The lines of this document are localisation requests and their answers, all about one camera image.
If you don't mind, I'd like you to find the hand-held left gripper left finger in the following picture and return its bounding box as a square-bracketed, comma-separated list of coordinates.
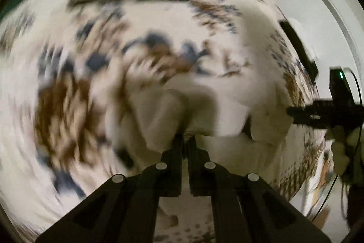
[35, 133, 183, 243]

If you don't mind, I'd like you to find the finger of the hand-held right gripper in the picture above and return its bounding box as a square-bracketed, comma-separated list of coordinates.
[287, 100, 332, 127]

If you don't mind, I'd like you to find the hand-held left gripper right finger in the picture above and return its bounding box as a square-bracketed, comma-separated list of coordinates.
[188, 135, 332, 243]

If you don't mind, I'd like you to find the cream small garment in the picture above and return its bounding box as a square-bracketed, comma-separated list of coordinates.
[108, 4, 302, 204]

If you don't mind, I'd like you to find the person's right hand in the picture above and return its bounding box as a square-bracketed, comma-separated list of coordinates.
[326, 126, 364, 184]

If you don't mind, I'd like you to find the black flat device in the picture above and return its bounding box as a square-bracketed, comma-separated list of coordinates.
[278, 19, 319, 82]

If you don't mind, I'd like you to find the brown blue printed bedsheet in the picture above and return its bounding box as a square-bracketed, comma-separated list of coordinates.
[0, 0, 327, 243]

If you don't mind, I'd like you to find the black cable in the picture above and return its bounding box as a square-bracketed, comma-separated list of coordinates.
[311, 68, 364, 222]

